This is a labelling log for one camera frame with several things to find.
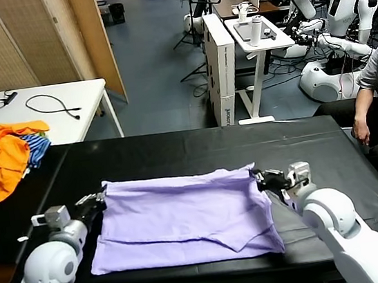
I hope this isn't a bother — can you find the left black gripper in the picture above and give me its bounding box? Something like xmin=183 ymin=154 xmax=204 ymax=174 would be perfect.
xmin=70 ymin=192 xmax=111 ymax=230

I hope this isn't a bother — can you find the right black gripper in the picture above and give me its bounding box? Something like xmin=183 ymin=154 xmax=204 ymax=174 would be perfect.
xmin=250 ymin=165 xmax=292 ymax=197

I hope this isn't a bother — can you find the lavender t-shirt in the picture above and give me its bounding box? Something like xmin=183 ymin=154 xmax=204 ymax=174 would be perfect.
xmin=79 ymin=158 xmax=287 ymax=279

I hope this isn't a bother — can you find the person's right forearm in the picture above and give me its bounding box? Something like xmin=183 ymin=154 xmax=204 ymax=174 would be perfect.
xmin=349 ymin=86 xmax=378 ymax=124

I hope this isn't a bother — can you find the small white robot base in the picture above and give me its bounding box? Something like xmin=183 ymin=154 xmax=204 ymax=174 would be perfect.
xmin=182 ymin=13 xmax=205 ymax=34

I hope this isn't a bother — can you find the person's right hand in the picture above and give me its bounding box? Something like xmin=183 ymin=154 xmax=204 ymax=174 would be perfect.
xmin=351 ymin=116 xmax=373 ymax=148

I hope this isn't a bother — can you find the black table cover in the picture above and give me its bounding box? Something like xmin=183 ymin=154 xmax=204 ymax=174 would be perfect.
xmin=0 ymin=103 xmax=378 ymax=283

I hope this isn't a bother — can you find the blue striped garment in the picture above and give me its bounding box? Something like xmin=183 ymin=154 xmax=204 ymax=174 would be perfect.
xmin=17 ymin=131 xmax=55 ymax=171

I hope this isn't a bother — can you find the white table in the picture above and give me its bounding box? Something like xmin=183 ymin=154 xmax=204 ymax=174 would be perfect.
xmin=0 ymin=75 xmax=126 ymax=154

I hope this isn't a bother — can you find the tall white cardboard box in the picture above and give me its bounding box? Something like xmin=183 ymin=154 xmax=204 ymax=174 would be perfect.
xmin=198 ymin=12 xmax=246 ymax=129

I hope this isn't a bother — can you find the white standing desk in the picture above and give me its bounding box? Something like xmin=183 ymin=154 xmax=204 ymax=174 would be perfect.
xmin=224 ymin=11 xmax=306 ymax=127

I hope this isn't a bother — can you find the white bottle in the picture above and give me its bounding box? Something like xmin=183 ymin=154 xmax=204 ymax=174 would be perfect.
xmin=246 ymin=15 xmax=267 ymax=48

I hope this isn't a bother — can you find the grey tablet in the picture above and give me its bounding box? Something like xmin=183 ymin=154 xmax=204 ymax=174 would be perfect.
xmin=232 ymin=18 xmax=277 ymax=45

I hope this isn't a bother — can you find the white headset on stand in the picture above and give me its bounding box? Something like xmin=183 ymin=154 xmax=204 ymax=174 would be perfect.
xmin=230 ymin=1 xmax=261 ymax=25

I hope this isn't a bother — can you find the black tripod stand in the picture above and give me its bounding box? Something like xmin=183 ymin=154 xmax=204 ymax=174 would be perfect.
xmin=167 ymin=0 xmax=207 ymax=52

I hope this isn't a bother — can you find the wooden folding screen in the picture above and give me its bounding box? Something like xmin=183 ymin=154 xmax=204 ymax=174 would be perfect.
xmin=0 ymin=0 xmax=129 ymax=120

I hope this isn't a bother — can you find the brown wooden desk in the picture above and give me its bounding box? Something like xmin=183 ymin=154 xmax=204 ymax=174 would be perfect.
xmin=211 ymin=0 xmax=293 ymax=22

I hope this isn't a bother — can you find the white humanoid robot black screen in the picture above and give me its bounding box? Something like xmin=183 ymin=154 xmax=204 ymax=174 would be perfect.
xmin=274 ymin=0 xmax=378 ymax=108

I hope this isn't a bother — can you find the black waste bin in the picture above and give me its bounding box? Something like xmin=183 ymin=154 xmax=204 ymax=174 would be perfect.
xmin=108 ymin=3 xmax=127 ymax=26

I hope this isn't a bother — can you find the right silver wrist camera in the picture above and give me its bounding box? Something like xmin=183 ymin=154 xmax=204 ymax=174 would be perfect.
xmin=285 ymin=158 xmax=317 ymax=194

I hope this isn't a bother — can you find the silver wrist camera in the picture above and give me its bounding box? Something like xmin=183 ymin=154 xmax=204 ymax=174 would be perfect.
xmin=285 ymin=158 xmax=317 ymax=194
xmin=29 ymin=203 xmax=72 ymax=232

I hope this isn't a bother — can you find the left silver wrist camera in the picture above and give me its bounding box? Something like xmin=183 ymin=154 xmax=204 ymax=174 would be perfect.
xmin=29 ymin=203 xmax=72 ymax=232

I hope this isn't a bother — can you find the black looped cable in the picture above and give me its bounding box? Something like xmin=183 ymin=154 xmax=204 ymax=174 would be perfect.
xmin=24 ymin=89 xmax=84 ymax=128

